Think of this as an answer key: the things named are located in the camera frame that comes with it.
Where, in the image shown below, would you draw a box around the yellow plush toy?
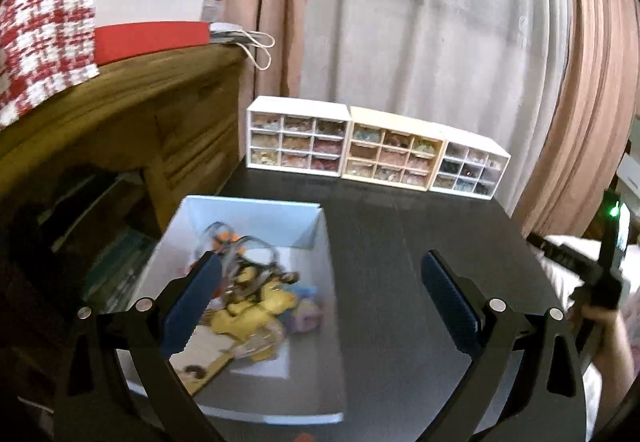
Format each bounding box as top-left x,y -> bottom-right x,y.
210,271 -> 302,339

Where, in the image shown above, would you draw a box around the white sheer curtain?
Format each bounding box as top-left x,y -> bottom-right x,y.
299,0 -> 578,205

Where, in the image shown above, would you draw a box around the clear frame eyeglasses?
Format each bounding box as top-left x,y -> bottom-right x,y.
197,221 -> 284,284

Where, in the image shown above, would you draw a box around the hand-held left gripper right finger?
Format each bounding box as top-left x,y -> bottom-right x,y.
421,249 -> 587,442

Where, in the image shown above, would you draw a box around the small white drawer organizer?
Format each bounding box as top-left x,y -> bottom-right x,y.
246,95 -> 352,179

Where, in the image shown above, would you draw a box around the red white checked cloth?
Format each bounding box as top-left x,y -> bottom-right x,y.
0,0 -> 102,129

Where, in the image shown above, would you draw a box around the beige drawer organizer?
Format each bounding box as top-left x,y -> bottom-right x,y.
341,105 -> 447,193

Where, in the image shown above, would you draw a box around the person's right hand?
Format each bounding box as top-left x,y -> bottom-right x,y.
582,304 -> 633,365

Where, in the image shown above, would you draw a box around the fluffy pastel plush scrunchie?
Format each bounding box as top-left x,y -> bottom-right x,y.
282,284 -> 327,334

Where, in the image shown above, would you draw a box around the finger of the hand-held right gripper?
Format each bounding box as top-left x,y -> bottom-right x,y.
527,232 -> 598,275

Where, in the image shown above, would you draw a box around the wooden cabinet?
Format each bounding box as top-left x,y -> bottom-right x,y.
0,42 -> 247,275

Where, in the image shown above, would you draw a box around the large white drawer organizer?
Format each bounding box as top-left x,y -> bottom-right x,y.
428,125 -> 512,197

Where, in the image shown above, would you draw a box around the shelf books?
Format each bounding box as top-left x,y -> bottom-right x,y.
82,226 -> 158,310

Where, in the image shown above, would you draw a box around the paper bag with white handles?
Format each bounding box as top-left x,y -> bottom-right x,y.
209,22 -> 277,71

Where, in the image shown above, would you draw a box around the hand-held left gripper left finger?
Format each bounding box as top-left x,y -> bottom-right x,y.
52,252 -> 224,442

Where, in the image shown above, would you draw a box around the grey storage box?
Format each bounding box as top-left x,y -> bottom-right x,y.
117,194 -> 347,426

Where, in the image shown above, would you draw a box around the illustrated card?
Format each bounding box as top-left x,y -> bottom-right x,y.
172,326 -> 237,396

